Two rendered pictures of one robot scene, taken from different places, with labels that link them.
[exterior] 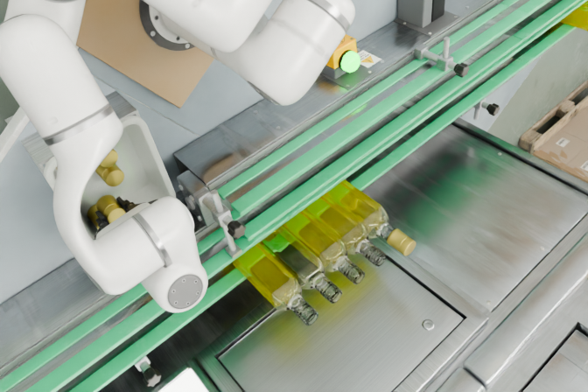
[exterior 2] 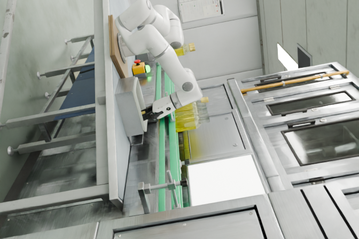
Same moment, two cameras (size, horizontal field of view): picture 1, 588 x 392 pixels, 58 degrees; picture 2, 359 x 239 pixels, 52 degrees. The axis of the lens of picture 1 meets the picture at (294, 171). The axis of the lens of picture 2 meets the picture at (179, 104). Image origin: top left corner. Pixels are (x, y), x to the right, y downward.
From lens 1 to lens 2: 1.50 m
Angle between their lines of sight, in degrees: 46
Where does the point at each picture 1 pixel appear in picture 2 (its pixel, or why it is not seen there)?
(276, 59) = (178, 32)
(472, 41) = not seen: hidden behind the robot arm
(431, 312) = (224, 117)
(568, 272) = (237, 94)
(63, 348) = (164, 159)
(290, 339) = (202, 143)
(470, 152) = not seen: hidden behind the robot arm
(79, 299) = (150, 150)
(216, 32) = (167, 27)
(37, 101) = (161, 40)
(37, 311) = (143, 160)
